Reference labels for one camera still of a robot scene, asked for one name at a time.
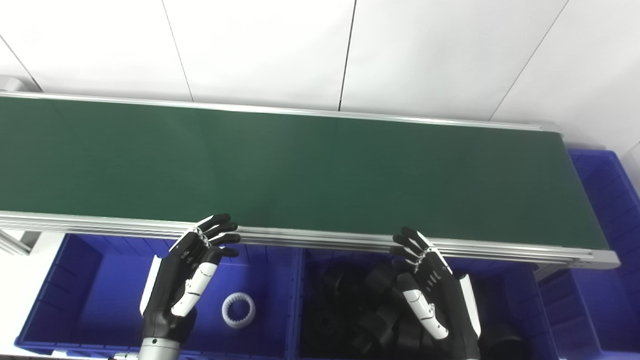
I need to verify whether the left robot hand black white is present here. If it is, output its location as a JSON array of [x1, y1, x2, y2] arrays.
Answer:
[[139, 213, 242, 346]]

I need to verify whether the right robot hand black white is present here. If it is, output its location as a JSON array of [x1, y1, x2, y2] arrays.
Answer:
[[390, 226, 483, 360]]

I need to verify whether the black gear part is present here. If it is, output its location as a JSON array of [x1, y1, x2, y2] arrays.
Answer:
[[365, 262, 401, 296], [480, 322, 527, 360], [360, 305, 403, 341], [395, 325, 432, 352], [320, 265, 361, 301], [305, 307, 351, 351]]

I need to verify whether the blue bin with black parts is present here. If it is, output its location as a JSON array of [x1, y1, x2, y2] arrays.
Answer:
[[295, 248, 561, 360]]

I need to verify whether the blue bin with white rings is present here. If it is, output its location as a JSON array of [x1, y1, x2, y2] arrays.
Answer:
[[14, 232, 303, 360]]

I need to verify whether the green conveyor belt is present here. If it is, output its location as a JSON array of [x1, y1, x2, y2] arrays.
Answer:
[[0, 91, 621, 271], [0, 96, 610, 250]]

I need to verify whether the aluminium conveyor leg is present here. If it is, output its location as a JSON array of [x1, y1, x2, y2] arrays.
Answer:
[[0, 229, 42, 257]]

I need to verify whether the large empty blue bin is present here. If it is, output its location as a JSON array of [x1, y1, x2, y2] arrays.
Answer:
[[537, 148, 640, 360]]

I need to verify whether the grey conveyor end housing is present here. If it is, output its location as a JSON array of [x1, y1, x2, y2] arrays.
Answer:
[[0, 75, 28, 94]]

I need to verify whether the white ring gear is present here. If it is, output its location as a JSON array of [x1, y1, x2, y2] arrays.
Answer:
[[221, 292, 256, 329]]

